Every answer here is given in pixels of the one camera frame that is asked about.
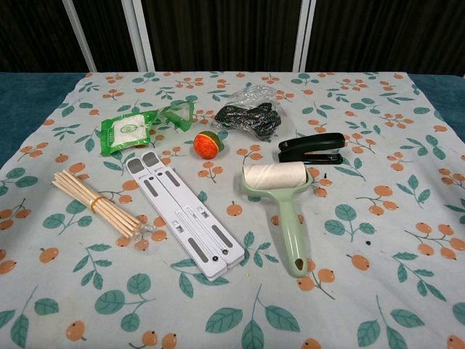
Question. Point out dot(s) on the green white plastic packet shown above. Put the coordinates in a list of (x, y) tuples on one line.
[(127, 129)]

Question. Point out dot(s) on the clear bag with black item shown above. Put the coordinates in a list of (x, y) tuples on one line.
[(250, 116)]

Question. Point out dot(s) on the orange green ball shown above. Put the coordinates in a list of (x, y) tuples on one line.
[(207, 145)]

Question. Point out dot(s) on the wooden stick bundle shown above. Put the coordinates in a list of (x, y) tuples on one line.
[(83, 194)]

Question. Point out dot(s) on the white double frame post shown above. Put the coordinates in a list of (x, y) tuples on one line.
[(140, 36)]

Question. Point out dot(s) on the green lint roller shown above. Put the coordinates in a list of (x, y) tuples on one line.
[(290, 232)]

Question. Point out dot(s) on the floral orange leaf tablecloth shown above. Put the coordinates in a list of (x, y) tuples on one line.
[(363, 291)]

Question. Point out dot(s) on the white folding laptop stand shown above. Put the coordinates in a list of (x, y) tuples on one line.
[(189, 218)]

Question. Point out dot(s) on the black stapler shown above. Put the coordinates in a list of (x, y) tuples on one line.
[(312, 140)]

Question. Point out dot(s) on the yellow rubber band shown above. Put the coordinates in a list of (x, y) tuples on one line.
[(96, 203)]

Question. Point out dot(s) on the white slanted frame post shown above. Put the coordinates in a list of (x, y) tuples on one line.
[(78, 32)]

